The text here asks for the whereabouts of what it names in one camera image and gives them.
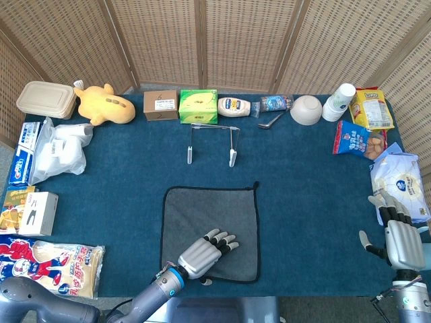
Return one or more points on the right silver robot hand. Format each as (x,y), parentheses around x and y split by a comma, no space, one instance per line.
(404,245)

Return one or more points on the clear plastic water bottle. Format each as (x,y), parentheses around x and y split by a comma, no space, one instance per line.
(274,103)

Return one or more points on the brown cardboard box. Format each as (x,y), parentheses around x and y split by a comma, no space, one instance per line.
(160,112)

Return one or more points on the grey and blue cloth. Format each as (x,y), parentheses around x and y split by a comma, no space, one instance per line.
(208,215)

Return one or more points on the light blue jug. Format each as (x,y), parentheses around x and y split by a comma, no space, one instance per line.
(427,252)

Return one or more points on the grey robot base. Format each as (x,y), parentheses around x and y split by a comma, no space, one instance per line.
(219,311)

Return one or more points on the dark ladle spoon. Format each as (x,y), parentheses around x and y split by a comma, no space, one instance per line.
(266,126)

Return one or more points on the stack of paper cups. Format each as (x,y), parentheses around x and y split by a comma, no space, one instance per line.
(338,104)

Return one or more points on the large white blue bag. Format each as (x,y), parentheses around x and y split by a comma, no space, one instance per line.
(400,178)

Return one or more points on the yellow Lipo snack bag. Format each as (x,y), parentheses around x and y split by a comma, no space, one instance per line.
(372,111)

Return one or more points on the white box black print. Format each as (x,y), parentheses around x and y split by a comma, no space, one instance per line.
(40,215)

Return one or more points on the white plastic bag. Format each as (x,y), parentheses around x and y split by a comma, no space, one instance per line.
(60,151)

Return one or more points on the blue Crest toothpaste box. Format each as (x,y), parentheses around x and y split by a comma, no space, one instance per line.
(20,170)

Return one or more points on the yellow snack box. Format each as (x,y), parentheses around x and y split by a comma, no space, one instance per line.
(13,208)

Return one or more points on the beige lidded lunch box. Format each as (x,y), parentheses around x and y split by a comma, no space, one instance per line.
(45,99)

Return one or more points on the green tissue pack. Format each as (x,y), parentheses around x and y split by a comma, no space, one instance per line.
(198,107)

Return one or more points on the beige upturned bowl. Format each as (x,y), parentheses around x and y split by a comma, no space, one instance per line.
(305,109)

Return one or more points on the yellow plush toy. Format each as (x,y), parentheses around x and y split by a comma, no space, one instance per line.
(104,107)

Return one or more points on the blue biscuit snack bag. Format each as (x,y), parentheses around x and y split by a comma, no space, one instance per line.
(353,141)

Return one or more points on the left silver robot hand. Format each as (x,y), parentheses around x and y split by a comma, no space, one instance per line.
(198,257)

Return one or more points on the white blue toothpaste box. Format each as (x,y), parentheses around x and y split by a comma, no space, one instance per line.
(28,136)

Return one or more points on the wicker folding screen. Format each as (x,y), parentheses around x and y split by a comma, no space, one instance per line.
(161,40)

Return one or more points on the mayonnaise squeeze bottle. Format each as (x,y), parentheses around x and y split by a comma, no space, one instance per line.
(234,107)

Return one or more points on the blue carpet table cover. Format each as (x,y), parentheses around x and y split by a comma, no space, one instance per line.
(303,202)

